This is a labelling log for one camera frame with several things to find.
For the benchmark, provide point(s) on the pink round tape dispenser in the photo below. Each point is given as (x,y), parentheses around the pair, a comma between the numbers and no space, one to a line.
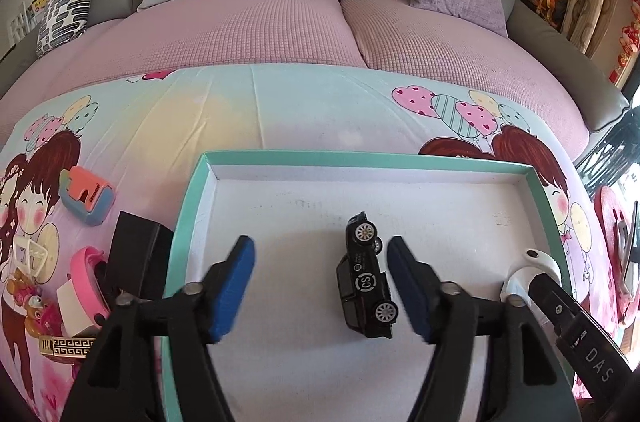
(82,277)

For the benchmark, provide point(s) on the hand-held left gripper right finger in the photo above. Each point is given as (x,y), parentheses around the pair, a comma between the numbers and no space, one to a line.
(407,292)

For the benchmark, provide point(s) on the gold black patterned box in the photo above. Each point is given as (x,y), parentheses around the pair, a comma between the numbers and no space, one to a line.
(65,347)

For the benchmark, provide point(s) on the small white box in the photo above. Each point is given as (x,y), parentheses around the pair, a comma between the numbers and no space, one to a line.
(70,308)

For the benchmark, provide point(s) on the pink quilted sofa cover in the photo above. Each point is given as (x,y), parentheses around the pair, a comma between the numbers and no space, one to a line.
(250,27)

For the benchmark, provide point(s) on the orange blue toy knife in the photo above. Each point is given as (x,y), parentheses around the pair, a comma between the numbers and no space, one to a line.
(85,197)

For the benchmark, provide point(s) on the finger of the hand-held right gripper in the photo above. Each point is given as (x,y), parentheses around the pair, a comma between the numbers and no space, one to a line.
(550,302)

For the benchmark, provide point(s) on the black toy car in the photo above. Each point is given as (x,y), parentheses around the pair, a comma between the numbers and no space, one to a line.
(362,287)

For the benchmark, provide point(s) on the printed cartoon blanket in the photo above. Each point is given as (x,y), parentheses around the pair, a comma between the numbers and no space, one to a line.
(300,112)

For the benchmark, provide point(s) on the white magazine rack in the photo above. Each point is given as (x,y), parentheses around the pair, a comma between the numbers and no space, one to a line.
(22,20)

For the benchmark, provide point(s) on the black metal rack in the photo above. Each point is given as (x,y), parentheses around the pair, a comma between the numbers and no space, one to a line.
(612,147)

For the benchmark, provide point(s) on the red hanging decoration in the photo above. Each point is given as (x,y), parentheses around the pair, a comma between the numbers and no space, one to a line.
(627,42)

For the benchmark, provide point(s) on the teal cardboard box lid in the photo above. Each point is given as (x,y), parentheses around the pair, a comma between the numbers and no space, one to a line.
(300,212)

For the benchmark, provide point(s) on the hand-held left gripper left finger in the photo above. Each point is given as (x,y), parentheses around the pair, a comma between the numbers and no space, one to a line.
(232,287)

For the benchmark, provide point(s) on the pink red mat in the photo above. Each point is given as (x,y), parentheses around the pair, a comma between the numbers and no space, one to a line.
(607,222)

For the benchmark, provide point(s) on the clear plastic holder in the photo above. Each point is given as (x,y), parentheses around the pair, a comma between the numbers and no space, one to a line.
(30,254)

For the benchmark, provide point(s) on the black white patterned pillow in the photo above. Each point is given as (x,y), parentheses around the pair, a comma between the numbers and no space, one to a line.
(67,7)

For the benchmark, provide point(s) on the white earbud case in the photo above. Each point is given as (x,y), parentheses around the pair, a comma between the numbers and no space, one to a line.
(520,278)

